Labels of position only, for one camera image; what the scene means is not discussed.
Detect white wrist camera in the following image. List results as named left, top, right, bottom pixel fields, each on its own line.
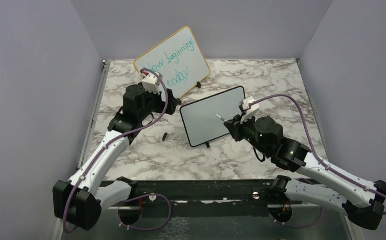
left=239, top=96, right=259, bottom=125
left=140, top=70, right=162, bottom=95

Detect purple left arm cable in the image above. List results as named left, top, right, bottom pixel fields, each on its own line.
left=62, top=68, right=172, bottom=234

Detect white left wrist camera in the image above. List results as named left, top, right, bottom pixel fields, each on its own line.
left=140, top=70, right=162, bottom=95

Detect black aluminium front base frame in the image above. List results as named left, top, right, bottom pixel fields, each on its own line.
left=98, top=178, right=313, bottom=220

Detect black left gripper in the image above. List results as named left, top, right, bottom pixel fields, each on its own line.
left=137, top=82, right=178, bottom=121

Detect black framed whiteboard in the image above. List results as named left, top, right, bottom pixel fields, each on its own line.
left=180, top=86, right=245, bottom=148

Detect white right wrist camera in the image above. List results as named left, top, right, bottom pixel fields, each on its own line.
left=239, top=96, right=259, bottom=125

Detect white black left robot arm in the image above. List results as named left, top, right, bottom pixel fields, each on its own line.
left=52, top=81, right=180, bottom=234

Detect yellow framed whiteboard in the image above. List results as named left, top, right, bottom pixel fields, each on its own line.
left=133, top=26, right=210, bottom=98

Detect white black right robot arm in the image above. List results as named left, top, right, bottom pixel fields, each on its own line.
left=223, top=115, right=386, bottom=231

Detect aluminium side rail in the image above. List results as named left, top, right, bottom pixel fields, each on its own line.
left=76, top=60, right=111, bottom=170

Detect black whiteboard marker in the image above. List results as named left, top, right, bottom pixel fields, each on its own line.
left=214, top=113, right=226, bottom=122

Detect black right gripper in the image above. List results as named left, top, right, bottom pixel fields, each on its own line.
left=225, top=111, right=270, bottom=157

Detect black marker cap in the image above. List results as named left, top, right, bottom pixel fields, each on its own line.
left=162, top=132, right=168, bottom=142

